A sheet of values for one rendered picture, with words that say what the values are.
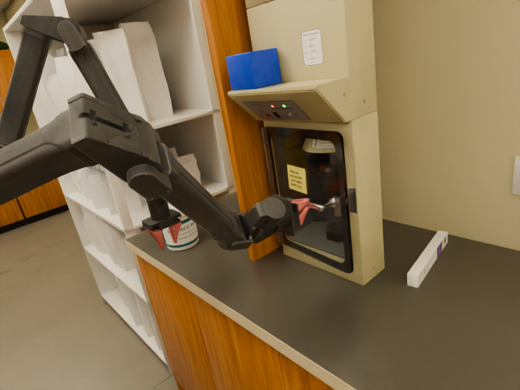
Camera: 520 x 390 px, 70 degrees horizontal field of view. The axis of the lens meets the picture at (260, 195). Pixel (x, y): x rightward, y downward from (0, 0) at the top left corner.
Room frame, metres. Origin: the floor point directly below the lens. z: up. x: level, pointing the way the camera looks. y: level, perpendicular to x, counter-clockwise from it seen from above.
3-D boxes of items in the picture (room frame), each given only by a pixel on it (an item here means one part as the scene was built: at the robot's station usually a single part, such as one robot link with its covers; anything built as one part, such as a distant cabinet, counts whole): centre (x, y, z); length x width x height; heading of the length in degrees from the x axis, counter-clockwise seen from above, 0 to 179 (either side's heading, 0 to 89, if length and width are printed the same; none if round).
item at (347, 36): (1.08, -0.24, 1.33); 0.32 x 0.25 x 0.77; 38
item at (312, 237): (0.99, -0.13, 1.19); 0.30 x 0.01 x 0.40; 34
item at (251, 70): (1.04, -0.04, 1.56); 0.10 x 0.10 x 0.09; 38
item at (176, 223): (1.03, 0.29, 1.14); 0.07 x 0.07 x 0.09; 38
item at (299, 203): (0.89, -0.09, 1.20); 0.09 x 0.07 x 0.07; 129
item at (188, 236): (1.34, 0.34, 1.02); 0.13 x 0.13 x 0.15
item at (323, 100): (0.96, -0.10, 1.46); 0.32 x 0.11 x 0.10; 38
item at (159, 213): (1.03, 0.30, 1.21); 0.10 x 0.07 x 0.07; 128
